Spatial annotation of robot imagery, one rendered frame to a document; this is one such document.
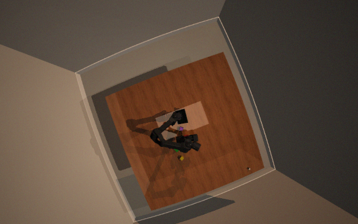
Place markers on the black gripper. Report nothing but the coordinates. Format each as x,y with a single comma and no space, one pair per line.
192,137

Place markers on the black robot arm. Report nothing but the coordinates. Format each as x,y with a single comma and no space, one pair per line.
183,146

